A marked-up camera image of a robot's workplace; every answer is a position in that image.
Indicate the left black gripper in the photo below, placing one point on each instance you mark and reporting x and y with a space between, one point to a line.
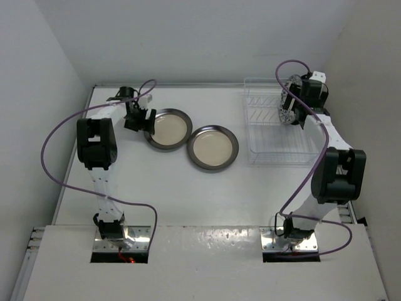
149 123

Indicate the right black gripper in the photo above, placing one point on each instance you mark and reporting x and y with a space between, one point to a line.
296 90

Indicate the blue floral plate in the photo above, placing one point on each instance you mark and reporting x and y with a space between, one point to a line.
286 115

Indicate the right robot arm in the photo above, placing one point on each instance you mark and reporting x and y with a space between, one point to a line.
337 175

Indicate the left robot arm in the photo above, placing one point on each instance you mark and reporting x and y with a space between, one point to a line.
97 150

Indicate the grey rim plate left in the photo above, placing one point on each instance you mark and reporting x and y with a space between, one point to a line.
172 128

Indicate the grey rim plate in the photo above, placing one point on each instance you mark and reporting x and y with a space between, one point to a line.
172 128
212 147

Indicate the grey rim plate right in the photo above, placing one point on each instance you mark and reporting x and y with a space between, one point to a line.
212 147

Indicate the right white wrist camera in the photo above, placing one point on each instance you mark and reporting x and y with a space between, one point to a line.
315 75

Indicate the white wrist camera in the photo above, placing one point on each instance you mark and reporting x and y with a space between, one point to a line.
315 75
143 102

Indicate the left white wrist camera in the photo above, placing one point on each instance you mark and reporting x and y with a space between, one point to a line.
143 102

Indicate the white wire dish rack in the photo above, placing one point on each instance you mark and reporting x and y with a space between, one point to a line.
269 141

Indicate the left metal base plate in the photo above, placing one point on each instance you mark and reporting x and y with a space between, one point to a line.
136 240

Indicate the metal base plate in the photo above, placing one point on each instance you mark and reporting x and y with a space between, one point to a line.
136 240
273 242

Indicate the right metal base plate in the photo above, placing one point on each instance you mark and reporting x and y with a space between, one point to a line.
273 242

